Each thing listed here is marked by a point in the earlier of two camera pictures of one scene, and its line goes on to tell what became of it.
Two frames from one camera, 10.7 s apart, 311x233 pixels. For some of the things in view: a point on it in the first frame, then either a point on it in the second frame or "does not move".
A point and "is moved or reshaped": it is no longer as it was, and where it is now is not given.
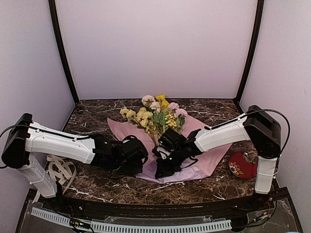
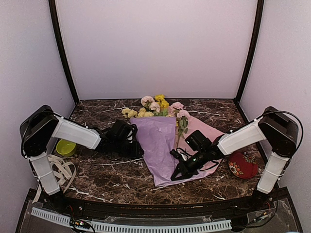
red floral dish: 243,164 does not move
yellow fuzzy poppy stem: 161,98 does not move
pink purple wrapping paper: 205,164 is moved or reshaped
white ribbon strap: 61,169 does not move
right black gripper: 164,170 to 186,174
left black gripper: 137,169 to 135,152
